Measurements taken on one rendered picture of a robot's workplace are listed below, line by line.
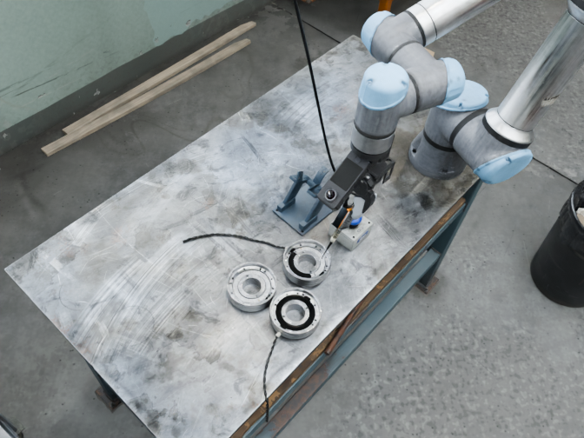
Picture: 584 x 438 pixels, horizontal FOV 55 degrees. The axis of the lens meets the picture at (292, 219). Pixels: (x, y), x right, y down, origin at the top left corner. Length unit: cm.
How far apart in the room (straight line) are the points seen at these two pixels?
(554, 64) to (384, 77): 40
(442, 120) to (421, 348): 100
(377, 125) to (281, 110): 63
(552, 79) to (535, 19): 253
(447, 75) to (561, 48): 27
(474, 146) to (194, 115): 168
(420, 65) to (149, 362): 75
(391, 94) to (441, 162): 54
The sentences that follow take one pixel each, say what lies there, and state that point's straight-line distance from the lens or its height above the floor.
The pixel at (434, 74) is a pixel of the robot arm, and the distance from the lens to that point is 99.
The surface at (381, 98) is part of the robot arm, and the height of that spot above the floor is 126.
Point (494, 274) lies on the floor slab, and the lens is 236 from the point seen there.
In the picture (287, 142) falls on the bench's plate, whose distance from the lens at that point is 147.
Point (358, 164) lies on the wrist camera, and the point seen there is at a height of 110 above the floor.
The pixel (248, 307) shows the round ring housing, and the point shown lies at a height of 83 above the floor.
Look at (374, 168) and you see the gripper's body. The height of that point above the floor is 107.
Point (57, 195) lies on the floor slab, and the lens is 250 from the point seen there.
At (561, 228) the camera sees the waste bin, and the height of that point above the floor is 33.
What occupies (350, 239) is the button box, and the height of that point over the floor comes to 84.
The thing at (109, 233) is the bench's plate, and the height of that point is 80.
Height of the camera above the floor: 186
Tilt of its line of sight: 54 degrees down
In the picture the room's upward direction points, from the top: 6 degrees clockwise
